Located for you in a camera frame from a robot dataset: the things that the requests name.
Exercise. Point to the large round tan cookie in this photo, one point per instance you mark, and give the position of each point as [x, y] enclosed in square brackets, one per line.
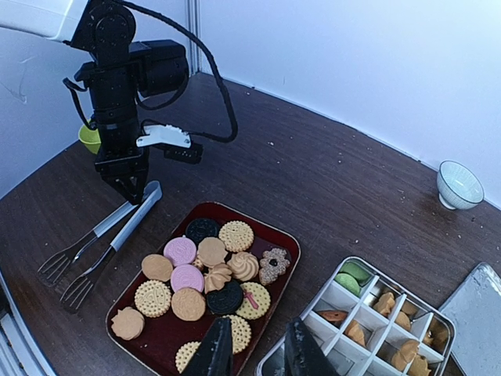
[241, 333]

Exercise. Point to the green round cookie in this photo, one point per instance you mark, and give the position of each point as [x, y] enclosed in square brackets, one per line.
[358, 272]

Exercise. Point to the dark red cookie tray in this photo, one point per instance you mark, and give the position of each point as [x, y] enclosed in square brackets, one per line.
[218, 263]

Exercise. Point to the bottom left round cookie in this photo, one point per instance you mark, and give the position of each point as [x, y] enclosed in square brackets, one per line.
[128, 323]

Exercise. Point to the black round cookie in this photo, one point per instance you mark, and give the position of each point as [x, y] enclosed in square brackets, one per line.
[201, 228]
[227, 300]

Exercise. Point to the right pink round cookie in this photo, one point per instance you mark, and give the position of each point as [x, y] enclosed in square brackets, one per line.
[187, 276]

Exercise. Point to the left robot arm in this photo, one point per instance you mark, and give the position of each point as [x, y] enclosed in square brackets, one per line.
[107, 90]

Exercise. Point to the green plastic bowl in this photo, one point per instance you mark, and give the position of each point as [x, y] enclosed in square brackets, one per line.
[90, 139]

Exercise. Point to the pink round cookie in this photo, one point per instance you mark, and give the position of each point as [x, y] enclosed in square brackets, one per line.
[187, 276]
[180, 251]

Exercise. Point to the brown flower cookie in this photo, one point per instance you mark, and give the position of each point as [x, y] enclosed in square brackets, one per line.
[273, 264]

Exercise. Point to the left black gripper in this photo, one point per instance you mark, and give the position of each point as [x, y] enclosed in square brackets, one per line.
[126, 173]

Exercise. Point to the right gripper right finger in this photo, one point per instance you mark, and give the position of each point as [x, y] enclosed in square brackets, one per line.
[302, 355]

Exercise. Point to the left pink round cookie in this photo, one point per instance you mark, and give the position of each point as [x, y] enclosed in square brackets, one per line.
[180, 251]

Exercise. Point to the pale blue ceramic bowl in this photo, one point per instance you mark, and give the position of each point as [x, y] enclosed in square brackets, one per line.
[458, 187]

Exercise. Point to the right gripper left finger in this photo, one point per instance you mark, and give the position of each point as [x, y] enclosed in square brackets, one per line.
[214, 355]

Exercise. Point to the white divided cookie tin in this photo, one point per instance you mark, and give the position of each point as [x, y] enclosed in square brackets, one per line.
[381, 328]

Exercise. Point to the smooth round tan cookie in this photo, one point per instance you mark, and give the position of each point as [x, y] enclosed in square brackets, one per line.
[157, 267]

